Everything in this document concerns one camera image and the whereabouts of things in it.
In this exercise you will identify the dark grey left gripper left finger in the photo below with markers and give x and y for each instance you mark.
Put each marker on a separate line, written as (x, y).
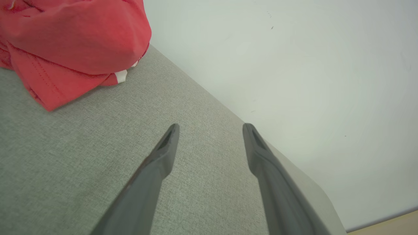
(147, 189)

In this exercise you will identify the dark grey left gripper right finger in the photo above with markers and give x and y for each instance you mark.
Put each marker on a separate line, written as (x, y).
(281, 195)

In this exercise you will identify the red jersey with number print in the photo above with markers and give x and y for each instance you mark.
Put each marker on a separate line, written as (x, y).
(75, 39)

